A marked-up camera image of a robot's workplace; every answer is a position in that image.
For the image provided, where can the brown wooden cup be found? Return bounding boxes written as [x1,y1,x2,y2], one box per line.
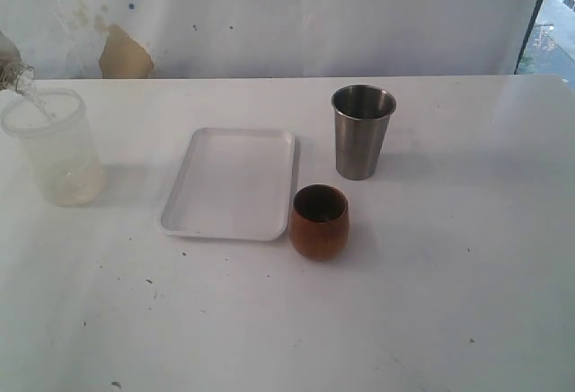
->
[288,184,349,262]

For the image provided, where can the stainless steel cup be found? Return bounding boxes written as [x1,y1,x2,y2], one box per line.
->
[332,85,396,181]

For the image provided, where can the clear plastic shaker lid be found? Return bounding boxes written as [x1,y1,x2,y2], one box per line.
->
[0,32,34,96]

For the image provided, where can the white rectangular tray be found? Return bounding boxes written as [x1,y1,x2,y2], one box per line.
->
[159,128,296,242]

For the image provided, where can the translucent plastic jar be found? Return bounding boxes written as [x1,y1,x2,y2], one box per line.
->
[1,88,105,207]

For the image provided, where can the dark window frame post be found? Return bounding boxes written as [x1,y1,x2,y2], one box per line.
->
[514,0,543,75]

